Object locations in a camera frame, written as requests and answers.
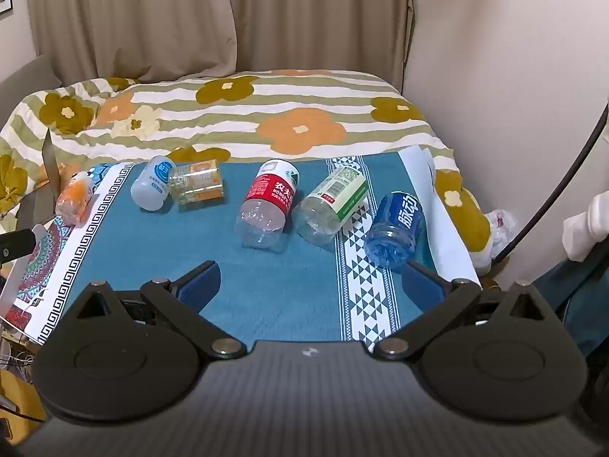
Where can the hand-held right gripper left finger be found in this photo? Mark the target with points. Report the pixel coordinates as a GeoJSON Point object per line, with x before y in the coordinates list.
{"type": "Point", "coordinates": [199, 286]}

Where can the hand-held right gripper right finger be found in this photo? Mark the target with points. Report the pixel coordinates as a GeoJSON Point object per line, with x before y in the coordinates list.
{"type": "Point", "coordinates": [424, 283]}

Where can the blue patterned cloth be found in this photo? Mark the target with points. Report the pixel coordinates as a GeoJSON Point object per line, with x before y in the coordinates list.
{"type": "Point", "coordinates": [285, 295]}

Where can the white plastic bag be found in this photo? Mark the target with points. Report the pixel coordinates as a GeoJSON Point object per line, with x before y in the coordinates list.
{"type": "Point", "coordinates": [499, 229]}

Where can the yellow label plastic bottle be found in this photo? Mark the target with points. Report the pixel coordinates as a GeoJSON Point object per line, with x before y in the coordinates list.
{"type": "Point", "coordinates": [197, 183]}

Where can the red label plastic bottle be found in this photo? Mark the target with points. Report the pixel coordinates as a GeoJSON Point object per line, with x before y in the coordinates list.
{"type": "Point", "coordinates": [266, 204]}

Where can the pale blue plastic bottle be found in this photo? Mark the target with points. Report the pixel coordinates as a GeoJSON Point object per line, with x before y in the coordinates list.
{"type": "Point", "coordinates": [152, 183]}

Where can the green white label plastic bottle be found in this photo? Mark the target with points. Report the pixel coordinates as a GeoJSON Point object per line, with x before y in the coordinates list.
{"type": "Point", "coordinates": [330, 205]}

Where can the blue jeans leg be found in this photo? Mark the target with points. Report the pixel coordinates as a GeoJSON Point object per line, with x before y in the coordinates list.
{"type": "Point", "coordinates": [571, 295]}

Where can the orange label plastic bottle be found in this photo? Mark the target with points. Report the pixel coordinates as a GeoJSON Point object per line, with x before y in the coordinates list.
{"type": "Point", "coordinates": [73, 201]}

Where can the black bar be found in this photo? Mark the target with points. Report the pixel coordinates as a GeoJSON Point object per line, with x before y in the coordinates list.
{"type": "Point", "coordinates": [16, 243]}

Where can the grey laptop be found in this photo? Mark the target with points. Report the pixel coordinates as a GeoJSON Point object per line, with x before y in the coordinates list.
{"type": "Point", "coordinates": [51, 166]}

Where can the floral striped blanket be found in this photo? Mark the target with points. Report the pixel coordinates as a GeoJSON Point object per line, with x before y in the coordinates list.
{"type": "Point", "coordinates": [285, 100]}

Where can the grey sofa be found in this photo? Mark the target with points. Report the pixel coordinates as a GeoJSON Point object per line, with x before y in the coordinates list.
{"type": "Point", "coordinates": [24, 81]}

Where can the beige curtain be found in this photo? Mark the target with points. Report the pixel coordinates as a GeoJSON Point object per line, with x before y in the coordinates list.
{"type": "Point", "coordinates": [142, 9]}

